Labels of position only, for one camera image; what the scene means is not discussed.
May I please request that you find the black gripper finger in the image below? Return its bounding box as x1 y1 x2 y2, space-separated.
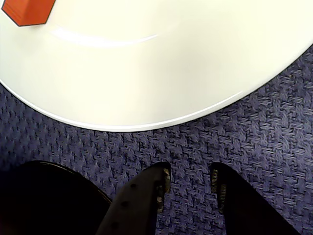
210 162 303 235
96 161 171 235

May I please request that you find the small red cube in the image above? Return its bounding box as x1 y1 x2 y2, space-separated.
1 0 56 27

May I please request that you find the white round plate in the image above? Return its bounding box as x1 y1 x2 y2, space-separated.
0 0 313 133

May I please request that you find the blue woven cloth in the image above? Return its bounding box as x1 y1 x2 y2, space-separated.
0 44 313 235

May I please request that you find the black round container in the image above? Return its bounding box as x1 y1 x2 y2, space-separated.
0 160 113 235

